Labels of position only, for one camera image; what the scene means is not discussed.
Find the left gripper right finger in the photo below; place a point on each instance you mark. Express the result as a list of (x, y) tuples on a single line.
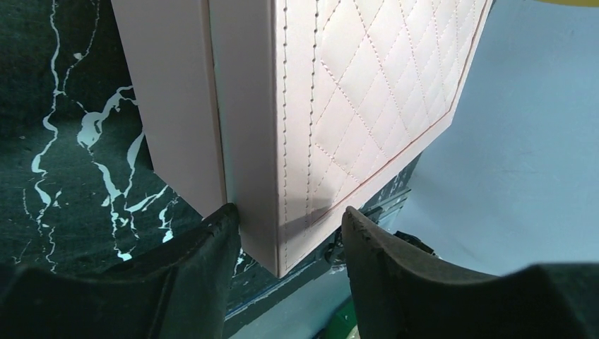
[(401, 291)]

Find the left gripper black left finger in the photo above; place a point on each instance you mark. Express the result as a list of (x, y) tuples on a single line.
[(176, 290)]

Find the pink jewelry box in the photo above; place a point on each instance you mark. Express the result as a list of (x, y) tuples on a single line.
[(293, 110)]

